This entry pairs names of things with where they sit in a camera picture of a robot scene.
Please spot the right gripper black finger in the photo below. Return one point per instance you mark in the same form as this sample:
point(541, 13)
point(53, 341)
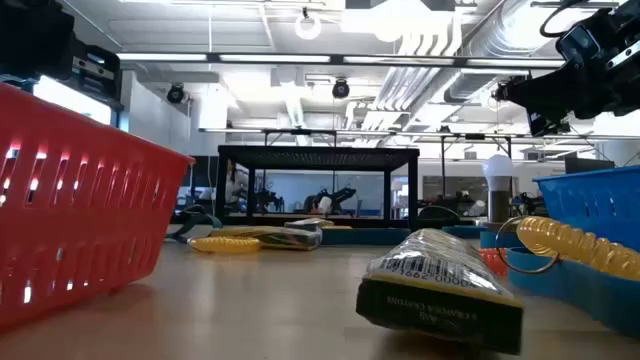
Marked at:
point(550, 125)
point(560, 92)

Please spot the red plastic basket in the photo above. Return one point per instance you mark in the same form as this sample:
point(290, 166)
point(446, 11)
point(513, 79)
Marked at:
point(75, 225)

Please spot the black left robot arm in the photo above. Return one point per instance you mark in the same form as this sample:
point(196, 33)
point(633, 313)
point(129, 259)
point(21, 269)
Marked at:
point(30, 40)

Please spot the black background robot arm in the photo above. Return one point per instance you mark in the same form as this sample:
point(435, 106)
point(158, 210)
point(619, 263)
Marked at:
point(340, 194)

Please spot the black monitor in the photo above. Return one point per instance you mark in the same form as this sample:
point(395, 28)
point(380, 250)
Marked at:
point(590, 166)

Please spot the black hanging spotlight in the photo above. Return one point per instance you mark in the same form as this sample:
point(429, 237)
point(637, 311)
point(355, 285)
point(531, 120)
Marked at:
point(502, 92)

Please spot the blue plastic basket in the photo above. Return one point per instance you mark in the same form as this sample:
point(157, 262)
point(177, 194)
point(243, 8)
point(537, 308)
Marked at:
point(575, 190)

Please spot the black overhead light bar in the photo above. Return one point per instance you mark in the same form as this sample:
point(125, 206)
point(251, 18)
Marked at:
point(212, 57)

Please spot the black mesh shelf riser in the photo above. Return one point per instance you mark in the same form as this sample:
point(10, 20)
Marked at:
point(320, 157)

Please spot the white bottle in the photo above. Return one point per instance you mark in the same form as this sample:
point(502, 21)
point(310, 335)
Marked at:
point(325, 205)

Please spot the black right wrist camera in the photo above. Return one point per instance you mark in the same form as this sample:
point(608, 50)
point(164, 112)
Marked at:
point(577, 44)

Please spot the black hanging camera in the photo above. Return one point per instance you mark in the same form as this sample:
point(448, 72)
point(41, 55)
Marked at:
point(341, 90)
point(176, 94)

